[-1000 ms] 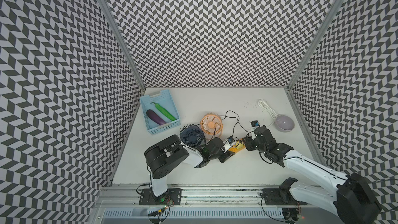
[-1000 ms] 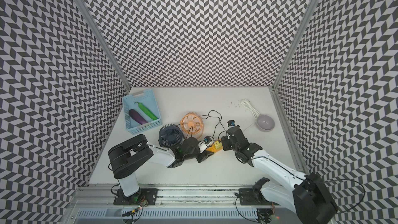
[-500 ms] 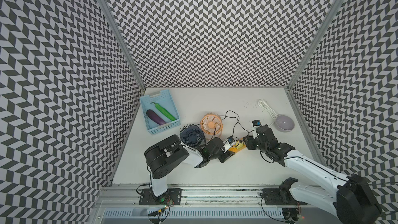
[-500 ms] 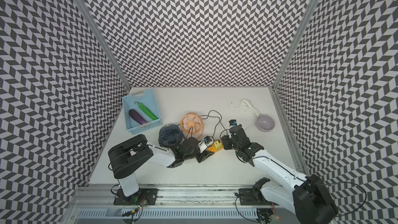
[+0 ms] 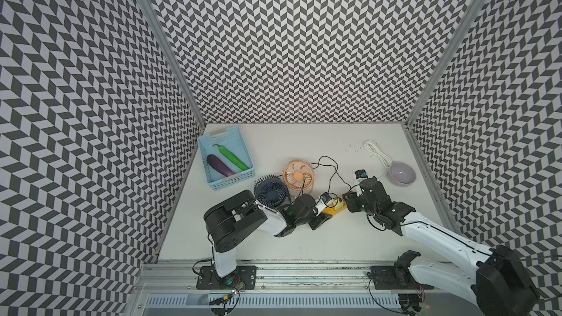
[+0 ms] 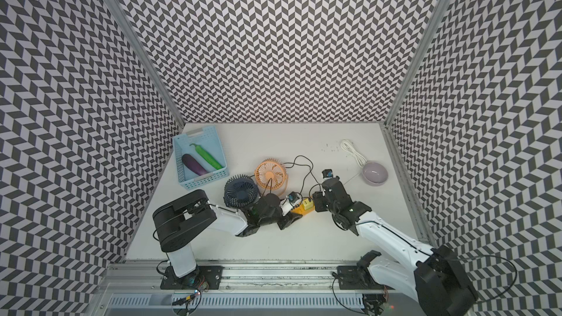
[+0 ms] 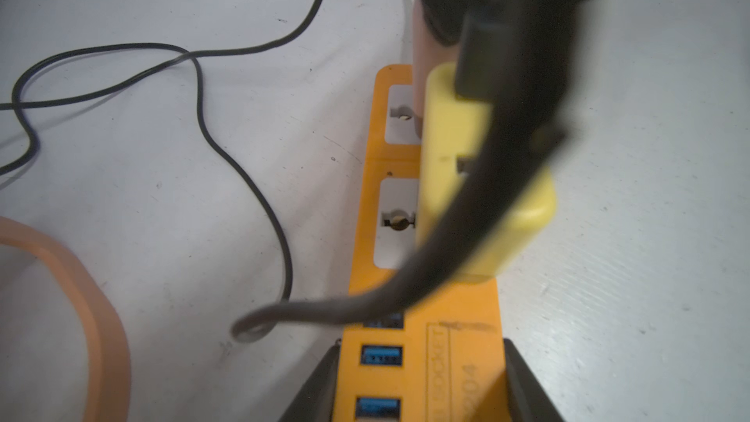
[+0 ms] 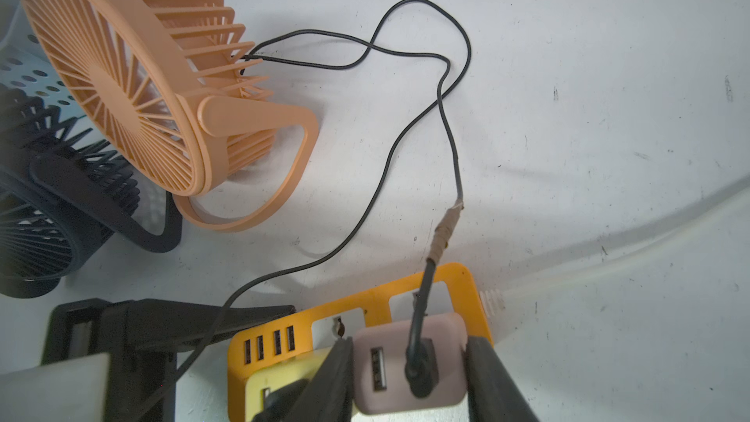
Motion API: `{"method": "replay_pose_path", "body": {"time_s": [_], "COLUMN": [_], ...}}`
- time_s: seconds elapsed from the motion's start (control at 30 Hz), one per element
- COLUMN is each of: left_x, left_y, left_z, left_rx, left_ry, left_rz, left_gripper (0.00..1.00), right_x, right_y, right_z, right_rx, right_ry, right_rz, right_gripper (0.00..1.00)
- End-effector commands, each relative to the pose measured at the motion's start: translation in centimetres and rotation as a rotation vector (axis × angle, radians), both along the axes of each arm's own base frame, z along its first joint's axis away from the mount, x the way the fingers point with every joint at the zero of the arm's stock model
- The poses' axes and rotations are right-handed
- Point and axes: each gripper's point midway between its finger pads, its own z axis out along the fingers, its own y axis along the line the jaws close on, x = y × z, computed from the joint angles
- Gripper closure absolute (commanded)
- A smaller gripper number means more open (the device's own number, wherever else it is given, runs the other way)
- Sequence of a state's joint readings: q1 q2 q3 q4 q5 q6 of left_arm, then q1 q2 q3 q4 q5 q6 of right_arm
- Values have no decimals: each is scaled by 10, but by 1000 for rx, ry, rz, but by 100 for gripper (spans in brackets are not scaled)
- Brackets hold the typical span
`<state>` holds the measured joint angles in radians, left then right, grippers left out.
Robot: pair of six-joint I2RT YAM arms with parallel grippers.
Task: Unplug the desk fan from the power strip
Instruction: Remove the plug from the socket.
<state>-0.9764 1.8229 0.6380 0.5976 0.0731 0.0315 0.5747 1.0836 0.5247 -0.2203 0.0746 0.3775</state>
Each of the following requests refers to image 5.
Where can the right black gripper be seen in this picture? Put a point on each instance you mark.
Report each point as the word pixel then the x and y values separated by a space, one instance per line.
pixel 351 197

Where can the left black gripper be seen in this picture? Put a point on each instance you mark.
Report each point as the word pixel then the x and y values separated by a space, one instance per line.
pixel 318 221

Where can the orange power strip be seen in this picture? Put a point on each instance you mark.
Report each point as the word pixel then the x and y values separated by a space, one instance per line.
pixel 331 212

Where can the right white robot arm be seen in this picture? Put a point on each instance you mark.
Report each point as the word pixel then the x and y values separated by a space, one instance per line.
pixel 493 279

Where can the orange desk fan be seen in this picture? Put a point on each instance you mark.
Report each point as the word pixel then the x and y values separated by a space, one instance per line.
pixel 299 177

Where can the dark blue desk fan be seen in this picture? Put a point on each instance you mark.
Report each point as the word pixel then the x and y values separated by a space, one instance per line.
pixel 271 191

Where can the yellow usb charger plug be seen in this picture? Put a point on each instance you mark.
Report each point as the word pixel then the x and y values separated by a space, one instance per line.
pixel 338 204

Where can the lilac ceramic bowl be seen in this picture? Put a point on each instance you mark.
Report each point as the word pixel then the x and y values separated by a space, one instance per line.
pixel 401 174

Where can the green toy cucumber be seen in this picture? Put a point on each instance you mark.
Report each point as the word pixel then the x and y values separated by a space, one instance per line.
pixel 232 157

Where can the light blue plastic basket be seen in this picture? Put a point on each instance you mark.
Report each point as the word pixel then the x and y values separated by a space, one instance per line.
pixel 233 140

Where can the purple toy eggplant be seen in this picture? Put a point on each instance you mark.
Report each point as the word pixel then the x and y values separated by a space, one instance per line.
pixel 218 165

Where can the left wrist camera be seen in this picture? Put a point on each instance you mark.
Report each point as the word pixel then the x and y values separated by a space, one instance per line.
pixel 324 201

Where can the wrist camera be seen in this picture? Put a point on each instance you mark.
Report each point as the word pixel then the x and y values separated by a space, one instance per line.
pixel 324 201
pixel 361 175

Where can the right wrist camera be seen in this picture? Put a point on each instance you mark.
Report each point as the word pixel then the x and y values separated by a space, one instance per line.
pixel 361 175

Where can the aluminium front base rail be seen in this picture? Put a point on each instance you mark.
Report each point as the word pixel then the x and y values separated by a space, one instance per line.
pixel 283 288

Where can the aluminium corner post right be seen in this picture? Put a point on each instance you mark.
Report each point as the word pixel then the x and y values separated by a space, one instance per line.
pixel 458 36

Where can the aluminium corner post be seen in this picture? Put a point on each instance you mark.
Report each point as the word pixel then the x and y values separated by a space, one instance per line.
pixel 458 36
pixel 169 55

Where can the aluminium corner post left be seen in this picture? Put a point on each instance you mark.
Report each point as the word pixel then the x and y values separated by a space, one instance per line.
pixel 169 55

